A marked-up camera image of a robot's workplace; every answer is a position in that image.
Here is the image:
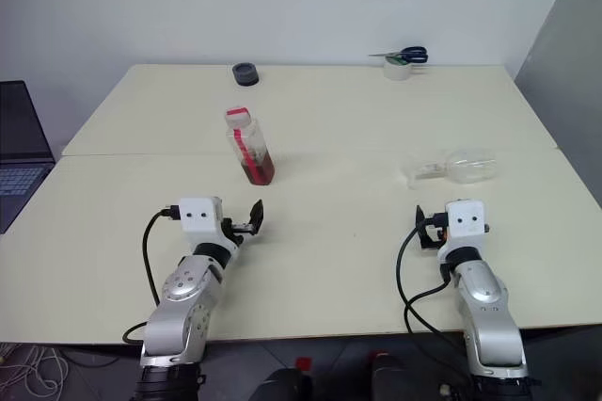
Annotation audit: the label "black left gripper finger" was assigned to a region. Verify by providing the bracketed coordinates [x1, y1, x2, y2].
[247, 200, 265, 236]

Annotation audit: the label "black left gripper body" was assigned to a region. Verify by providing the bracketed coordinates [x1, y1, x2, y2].
[219, 217, 251, 246]

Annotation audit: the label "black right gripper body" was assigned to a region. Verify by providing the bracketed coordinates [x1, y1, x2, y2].
[420, 213, 448, 250]

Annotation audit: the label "clear plastic jar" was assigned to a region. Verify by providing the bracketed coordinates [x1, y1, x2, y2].
[227, 118, 277, 186]

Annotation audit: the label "white bottle cap red tape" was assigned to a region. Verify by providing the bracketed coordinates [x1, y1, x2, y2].
[225, 106, 252, 129]

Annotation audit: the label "black round cap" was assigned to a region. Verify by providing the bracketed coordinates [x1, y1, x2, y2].
[232, 62, 261, 88]

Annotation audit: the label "dark rounded shape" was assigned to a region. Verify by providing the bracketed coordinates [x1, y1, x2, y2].
[253, 357, 314, 401]
[370, 349, 452, 401]

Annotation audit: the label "white tape roll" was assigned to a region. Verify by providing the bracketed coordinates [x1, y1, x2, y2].
[383, 56, 411, 81]

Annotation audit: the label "dark laptop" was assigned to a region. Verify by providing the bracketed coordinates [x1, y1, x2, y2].
[0, 80, 56, 235]

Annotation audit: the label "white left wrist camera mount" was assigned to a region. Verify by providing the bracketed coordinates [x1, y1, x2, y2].
[180, 195, 240, 251]

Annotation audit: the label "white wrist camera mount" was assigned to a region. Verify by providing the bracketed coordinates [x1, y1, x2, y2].
[180, 195, 240, 251]
[436, 199, 491, 264]

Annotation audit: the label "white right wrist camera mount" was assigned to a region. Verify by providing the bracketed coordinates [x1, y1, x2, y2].
[436, 199, 491, 264]

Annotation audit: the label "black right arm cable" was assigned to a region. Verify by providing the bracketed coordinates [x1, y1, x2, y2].
[396, 213, 471, 350]

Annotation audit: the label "blue handled scissors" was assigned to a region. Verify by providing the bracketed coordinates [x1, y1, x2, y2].
[368, 45, 429, 65]

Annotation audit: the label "white floor cables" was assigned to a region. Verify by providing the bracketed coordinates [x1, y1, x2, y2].
[0, 343, 65, 397]

